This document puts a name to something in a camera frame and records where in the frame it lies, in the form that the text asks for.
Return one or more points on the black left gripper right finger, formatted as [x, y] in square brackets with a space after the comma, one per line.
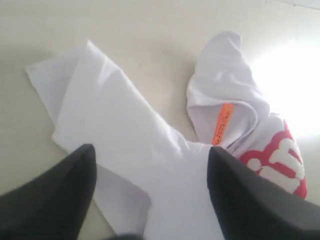
[249, 207]

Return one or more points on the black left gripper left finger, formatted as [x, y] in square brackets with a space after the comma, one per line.
[54, 205]

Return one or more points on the white t-shirt red print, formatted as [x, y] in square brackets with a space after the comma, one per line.
[151, 180]

